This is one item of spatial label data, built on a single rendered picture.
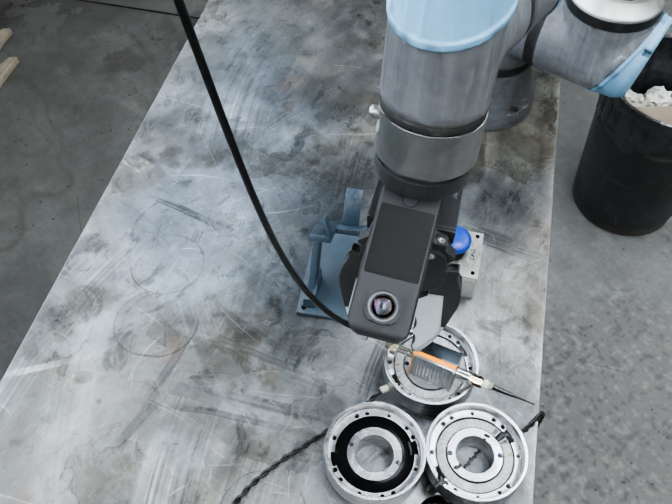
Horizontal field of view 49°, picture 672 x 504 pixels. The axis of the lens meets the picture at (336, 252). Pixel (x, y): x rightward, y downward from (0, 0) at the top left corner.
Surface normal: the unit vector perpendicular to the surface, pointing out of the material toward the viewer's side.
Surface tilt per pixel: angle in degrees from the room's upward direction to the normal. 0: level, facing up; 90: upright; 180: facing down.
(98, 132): 0
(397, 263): 23
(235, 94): 0
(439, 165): 83
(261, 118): 0
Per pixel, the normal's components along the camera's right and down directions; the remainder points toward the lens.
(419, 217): -0.05, -0.24
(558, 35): -0.51, 0.37
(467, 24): 0.07, 0.69
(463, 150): 0.51, 0.64
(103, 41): 0.01, -0.59
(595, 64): -0.48, 0.65
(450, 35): -0.14, 0.68
